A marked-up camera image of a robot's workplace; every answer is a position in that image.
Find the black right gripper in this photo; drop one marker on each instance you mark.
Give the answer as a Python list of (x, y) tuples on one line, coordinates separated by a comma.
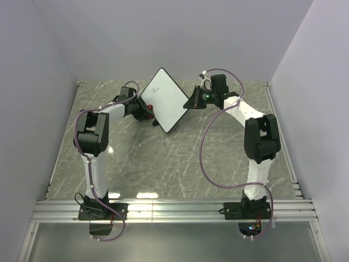
[(193, 102)]

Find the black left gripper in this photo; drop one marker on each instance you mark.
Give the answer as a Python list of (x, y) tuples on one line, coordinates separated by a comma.
[(145, 112)]

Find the small white whiteboard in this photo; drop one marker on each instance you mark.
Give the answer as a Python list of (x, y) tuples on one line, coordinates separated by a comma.
[(167, 99)]

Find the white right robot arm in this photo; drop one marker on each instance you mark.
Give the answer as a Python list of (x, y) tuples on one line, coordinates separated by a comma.
[(261, 135)]

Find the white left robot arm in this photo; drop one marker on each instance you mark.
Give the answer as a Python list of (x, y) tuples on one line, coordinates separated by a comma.
[(91, 138)]

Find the black whiteboard stand foot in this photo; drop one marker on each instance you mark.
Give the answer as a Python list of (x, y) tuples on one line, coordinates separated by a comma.
[(155, 124)]

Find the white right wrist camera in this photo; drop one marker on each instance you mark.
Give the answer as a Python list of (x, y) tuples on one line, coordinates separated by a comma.
[(204, 78)]

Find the aluminium right side rail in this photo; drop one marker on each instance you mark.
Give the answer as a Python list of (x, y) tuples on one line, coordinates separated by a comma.
[(294, 180)]

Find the aluminium rail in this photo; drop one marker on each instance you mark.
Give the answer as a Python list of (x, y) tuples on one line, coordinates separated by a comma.
[(170, 211), (294, 180)]

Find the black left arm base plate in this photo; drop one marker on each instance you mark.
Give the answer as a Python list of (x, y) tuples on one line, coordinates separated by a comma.
[(95, 214)]

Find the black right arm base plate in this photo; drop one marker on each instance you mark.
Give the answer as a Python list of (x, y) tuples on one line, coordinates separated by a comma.
[(237, 210)]

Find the aluminium front rail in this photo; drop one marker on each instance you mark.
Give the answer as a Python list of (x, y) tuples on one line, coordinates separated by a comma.
[(170, 211)]

